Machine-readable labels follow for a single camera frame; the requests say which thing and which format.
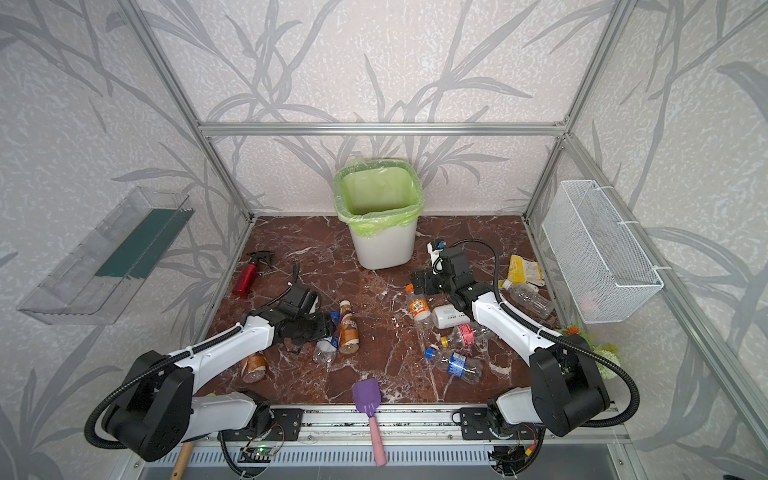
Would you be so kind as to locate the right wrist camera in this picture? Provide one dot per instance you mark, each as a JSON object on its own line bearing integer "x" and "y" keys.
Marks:
{"x": 434, "y": 248}

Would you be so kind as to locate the red spray bottle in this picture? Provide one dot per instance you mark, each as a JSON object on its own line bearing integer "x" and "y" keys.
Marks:
{"x": 248, "y": 274}

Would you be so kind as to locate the blue cap water bottle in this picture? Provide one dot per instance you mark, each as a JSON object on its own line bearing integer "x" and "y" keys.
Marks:
{"x": 326, "y": 349}

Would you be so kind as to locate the pink label yellow cap bottle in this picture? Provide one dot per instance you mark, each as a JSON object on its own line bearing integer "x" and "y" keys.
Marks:
{"x": 466, "y": 336}

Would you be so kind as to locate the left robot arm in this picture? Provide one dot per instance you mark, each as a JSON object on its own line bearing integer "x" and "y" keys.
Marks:
{"x": 157, "y": 406}

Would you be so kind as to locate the yellow snack wrapper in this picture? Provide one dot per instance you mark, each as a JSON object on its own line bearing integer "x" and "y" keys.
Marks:
{"x": 522, "y": 271}

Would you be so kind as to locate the white trash bin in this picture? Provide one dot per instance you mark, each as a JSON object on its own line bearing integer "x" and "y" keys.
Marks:
{"x": 392, "y": 247}

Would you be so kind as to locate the crushed blue label bottle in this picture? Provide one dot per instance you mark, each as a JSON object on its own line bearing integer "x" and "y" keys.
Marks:
{"x": 455, "y": 364}

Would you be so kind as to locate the clear bottle near wrapper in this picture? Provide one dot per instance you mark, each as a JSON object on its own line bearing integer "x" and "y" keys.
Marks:
{"x": 527, "y": 297}

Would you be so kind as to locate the orange cap orange label bottle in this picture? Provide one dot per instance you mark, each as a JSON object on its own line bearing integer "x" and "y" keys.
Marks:
{"x": 418, "y": 308}

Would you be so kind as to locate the white wire mesh basket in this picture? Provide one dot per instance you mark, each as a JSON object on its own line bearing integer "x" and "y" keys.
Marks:
{"x": 608, "y": 274}

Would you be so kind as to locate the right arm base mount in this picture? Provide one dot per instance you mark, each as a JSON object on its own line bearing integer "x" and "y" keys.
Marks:
{"x": 484, "y": 423}

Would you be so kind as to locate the brown coffee bottle lying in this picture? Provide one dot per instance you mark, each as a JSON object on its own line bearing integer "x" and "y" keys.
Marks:
{"x": 253, "y": 368}

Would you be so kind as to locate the brown tea bottle white cap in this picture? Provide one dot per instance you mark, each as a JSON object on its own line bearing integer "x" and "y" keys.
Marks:
{"x": 349, "y": 342}

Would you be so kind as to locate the purple pink silicone spatula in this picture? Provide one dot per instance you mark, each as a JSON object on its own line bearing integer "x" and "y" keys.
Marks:
{"x": 367, "y": 399}

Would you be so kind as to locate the white yellow label bottle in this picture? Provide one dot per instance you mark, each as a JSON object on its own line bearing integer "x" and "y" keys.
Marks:
{"x": 448, "y": 317}

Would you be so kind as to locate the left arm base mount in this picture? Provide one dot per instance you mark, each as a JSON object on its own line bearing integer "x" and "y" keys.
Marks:
{"x": 281, "y": 424}

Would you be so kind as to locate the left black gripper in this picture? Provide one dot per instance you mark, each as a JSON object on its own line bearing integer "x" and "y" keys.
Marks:
{"x": 321, "y": 327}

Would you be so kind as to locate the green bin liner bag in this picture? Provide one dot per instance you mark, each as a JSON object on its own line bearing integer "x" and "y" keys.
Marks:
{"x": 372, "y": 196}

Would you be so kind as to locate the green wooden-handled spatula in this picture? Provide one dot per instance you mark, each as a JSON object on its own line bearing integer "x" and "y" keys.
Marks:
{"x": 182, "y": 461}

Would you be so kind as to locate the artificial flower pot plant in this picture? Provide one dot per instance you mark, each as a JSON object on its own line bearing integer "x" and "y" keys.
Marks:
{"x": 608, "y": 351}

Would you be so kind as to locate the aluminium front rail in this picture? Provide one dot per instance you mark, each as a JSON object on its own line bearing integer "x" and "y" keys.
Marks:
{"x": 407, "y": 424}

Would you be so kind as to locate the clear acrylic wall shelf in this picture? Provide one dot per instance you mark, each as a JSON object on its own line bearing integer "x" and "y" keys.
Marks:
{"x": 94, "y": 284}

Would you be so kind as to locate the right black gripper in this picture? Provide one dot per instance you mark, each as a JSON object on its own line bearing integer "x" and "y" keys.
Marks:
{"x": 424, "y": 282}

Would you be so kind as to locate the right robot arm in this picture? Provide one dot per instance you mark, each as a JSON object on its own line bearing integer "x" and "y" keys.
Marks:
{"x": 566, "y": 389}

